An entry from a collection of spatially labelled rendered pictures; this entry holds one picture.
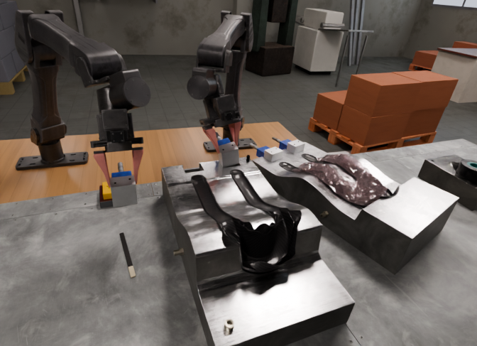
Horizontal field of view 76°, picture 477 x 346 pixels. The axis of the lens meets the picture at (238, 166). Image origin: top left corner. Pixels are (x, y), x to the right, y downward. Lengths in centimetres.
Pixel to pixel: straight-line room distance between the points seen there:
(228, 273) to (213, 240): 7
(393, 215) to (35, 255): 79
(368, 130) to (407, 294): 235
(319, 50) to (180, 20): 281
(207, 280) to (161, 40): 644
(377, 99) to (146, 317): 261
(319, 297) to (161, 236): 38
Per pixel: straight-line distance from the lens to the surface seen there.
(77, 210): 91
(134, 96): 62
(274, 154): 98
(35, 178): 109
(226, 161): 85
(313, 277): 64
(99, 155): 67
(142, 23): 680
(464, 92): 600
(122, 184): 69
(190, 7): 689
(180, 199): 75
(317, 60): 607
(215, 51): 81
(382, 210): 79
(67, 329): 67
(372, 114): 298
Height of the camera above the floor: 133
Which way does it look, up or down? 30 degrees down
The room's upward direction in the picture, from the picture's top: 5 degrees clockwise
